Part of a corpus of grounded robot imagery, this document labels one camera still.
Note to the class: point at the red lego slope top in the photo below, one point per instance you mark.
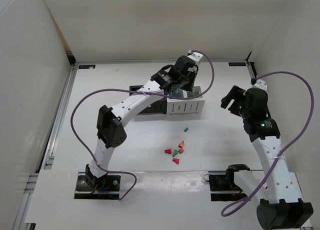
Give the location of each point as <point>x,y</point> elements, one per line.
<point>181,144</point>

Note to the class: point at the red lego slope bottom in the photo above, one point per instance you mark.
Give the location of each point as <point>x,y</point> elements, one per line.
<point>176,160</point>

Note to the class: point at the black double bin container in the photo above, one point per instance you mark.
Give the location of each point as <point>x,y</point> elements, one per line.
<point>157,107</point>

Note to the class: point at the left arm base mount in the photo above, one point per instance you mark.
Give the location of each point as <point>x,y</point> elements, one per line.
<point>107,189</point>

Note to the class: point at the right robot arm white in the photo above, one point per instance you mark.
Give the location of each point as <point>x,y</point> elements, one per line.
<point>279,205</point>

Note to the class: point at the green lego slope middle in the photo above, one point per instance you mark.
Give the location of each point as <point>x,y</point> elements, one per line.
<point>175,152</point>

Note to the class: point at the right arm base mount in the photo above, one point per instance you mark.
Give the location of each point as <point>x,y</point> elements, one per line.
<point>223,187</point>

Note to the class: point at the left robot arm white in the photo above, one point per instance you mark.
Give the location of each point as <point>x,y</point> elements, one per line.
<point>111,121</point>

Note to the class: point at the red lego slope left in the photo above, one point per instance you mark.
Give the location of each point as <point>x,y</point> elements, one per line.
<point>168,151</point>

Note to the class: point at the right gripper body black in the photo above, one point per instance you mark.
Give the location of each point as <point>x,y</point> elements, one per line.
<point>231,102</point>

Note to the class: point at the white double bin container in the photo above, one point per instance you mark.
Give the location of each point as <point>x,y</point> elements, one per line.
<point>182,106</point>

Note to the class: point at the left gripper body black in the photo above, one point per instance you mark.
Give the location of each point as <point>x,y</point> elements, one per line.
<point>189,82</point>

